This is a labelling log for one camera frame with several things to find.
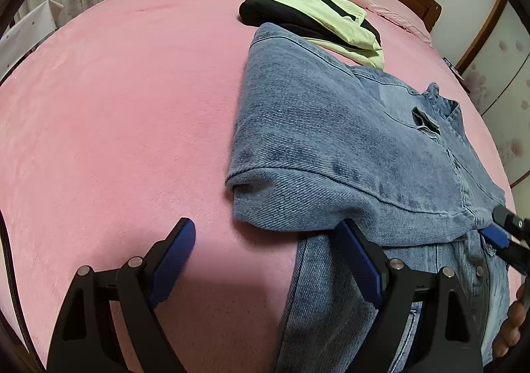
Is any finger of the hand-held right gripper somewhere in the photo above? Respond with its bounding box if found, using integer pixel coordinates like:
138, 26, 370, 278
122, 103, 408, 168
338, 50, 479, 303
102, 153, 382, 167
492, 206, 530, 247
480, 226, 530, 275

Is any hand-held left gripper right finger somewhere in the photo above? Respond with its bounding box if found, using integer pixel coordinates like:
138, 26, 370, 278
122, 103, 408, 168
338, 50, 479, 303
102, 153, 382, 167
333, 220, 485, 373

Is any person's right hand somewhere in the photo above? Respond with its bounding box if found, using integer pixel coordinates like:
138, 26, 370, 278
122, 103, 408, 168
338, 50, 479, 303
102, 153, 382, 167
493, 286, 530, 359

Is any white gift bag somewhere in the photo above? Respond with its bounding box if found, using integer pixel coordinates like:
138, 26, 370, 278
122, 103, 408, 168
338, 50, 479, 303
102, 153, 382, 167
0, 0, 65, 81

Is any pink bed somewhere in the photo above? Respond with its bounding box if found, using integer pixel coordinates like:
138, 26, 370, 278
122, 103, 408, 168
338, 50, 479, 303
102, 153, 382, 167
0, 0, 518, 373

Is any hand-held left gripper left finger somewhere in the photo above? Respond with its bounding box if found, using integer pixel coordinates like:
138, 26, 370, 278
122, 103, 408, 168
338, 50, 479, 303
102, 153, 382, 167
47, 218, 196, 373

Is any black cable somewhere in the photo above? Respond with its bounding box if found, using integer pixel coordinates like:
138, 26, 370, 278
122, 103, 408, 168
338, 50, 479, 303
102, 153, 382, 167
0, 211, 42, 369

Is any pink pillow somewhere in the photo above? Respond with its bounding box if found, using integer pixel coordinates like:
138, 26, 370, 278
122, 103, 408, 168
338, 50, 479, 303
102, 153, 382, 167
366, 0, 433, 46

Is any wooden nightstand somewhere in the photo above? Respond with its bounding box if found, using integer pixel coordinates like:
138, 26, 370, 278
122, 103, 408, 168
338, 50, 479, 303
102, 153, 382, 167
441, 56, 473, 92

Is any floral wardrobe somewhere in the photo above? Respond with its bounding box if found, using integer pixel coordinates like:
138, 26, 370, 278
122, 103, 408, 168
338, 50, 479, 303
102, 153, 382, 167
453, 0, 530, 216

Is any blue denim jacket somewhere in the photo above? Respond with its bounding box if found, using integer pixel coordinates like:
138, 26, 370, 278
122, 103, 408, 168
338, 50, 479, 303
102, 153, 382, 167
227, 22, 518, 373

